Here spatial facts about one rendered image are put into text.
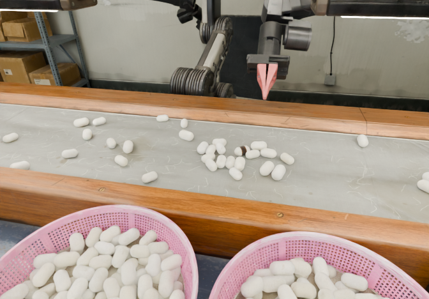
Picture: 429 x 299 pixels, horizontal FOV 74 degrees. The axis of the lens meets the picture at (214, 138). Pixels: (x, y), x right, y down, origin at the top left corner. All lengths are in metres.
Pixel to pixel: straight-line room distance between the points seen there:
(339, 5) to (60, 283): 0.50
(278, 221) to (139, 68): 2.62
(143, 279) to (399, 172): 0.52
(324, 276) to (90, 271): 0.31
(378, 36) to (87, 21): 2.51
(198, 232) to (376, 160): 0.41
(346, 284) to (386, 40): 2.44
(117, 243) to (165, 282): 0.11
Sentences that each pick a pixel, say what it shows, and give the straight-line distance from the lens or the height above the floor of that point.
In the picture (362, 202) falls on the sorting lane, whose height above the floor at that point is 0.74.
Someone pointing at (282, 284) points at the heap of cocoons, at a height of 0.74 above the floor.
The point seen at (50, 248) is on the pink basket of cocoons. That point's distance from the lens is 0.52.
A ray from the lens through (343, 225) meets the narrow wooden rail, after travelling 0.48.
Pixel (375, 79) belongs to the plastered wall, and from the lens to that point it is 2.84.
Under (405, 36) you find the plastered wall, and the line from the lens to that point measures 2.80.
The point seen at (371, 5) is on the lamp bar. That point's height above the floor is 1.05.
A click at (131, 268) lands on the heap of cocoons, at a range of 0.44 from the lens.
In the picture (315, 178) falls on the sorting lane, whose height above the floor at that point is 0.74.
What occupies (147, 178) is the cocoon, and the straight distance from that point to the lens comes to 0.56.
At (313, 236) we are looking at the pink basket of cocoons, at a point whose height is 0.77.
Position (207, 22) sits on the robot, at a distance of 1.19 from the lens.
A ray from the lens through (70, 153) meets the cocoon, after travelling 0.69.
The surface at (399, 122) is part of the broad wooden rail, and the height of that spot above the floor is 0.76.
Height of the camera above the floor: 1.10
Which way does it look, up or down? 31 degrees down
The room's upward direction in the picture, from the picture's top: 1 degrees counter-clockwise
